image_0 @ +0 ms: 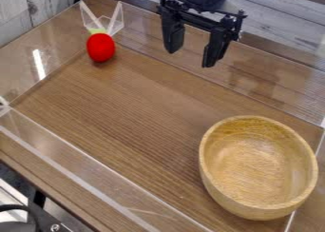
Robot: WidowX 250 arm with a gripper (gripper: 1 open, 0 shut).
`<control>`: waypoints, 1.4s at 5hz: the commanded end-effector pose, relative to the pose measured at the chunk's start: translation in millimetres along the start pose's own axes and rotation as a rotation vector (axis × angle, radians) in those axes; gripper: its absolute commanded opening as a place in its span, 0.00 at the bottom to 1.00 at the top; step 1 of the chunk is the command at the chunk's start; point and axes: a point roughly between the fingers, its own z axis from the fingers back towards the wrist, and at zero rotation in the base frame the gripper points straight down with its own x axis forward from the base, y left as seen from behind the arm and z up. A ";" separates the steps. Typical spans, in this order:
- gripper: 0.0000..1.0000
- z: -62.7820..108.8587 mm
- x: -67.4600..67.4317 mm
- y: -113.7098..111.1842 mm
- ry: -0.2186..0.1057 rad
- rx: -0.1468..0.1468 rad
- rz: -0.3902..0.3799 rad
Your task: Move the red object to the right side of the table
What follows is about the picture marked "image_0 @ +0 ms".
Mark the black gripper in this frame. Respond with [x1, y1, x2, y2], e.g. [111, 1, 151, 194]
[159, 0, 247, 68]

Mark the red felt strawberry toy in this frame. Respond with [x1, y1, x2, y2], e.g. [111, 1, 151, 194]
[86, 32, 115, 63]

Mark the light wooden bowl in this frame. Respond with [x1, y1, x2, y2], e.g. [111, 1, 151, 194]
[197, 115, 318, 221]

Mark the clear acrylic corner bracket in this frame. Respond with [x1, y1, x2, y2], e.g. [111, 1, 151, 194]
[78, 2, 124, 36]

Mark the clear acrylic tray wall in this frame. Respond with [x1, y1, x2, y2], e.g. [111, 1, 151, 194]
[0, 0, 325, 232]

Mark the black metal table frame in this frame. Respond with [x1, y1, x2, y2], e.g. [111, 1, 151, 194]
[0, 162, 93, 232]

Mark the black cable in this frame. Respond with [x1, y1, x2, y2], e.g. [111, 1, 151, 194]
[0, 203, 36, 225]

